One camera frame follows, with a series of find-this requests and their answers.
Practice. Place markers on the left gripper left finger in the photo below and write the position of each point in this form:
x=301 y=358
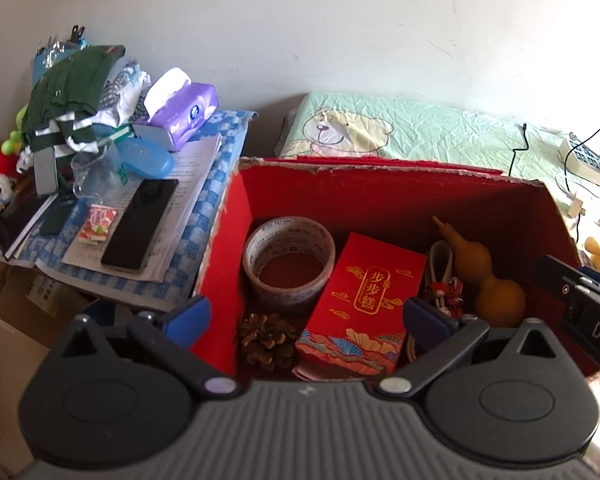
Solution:
x=167 y=338

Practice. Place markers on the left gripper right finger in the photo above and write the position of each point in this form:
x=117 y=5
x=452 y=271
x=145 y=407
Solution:
x=446 y=342

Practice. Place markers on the brown gourd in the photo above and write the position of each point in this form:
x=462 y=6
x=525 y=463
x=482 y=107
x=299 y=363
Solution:
x=499 y=302

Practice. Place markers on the small red gift box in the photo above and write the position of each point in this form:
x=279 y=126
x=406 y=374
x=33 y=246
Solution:
x=356 y=328

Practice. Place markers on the brown pine cone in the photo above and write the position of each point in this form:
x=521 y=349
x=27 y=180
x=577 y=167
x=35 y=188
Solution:
x=267 y=342

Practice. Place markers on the clear packing tape roll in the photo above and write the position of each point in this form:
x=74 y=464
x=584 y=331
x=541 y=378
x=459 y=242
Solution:
x=288 y=261

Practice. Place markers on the yellow orange plush toy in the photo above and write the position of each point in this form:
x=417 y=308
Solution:
x=592 y=248

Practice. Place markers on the black smartphone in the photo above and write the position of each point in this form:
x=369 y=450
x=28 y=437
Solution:
x=130 y=243

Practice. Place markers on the small red snack packet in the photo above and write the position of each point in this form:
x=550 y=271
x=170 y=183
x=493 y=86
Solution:
x=97 y=224

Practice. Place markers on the cardboard carton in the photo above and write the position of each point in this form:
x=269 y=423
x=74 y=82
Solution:
x=34 y=311

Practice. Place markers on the large red cardboard box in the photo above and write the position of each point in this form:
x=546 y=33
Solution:
x=393 y=201

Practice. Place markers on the white power strip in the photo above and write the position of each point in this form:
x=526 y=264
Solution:
x=578 y=159

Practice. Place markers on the blue checkered cloth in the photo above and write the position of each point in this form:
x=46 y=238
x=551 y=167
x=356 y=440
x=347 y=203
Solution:
x=45 y=253

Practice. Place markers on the white paper documents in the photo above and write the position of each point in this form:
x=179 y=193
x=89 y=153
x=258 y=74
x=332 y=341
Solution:
x=191 y=167

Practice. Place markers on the blue glasses case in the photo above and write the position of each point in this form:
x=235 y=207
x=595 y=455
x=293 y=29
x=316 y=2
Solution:
x=145 y=159

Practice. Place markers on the clear plastic cup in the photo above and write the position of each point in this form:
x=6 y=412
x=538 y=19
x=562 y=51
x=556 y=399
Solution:
x=99 y=174

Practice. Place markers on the purple tissue pack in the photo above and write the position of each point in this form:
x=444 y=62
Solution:
x=177 y=108

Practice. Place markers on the red plush toy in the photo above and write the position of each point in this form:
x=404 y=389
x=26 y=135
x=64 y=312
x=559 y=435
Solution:
x=8 y=165

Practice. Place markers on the green striped clothing pile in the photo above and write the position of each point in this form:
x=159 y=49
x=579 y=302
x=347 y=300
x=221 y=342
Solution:
x=79 y=99

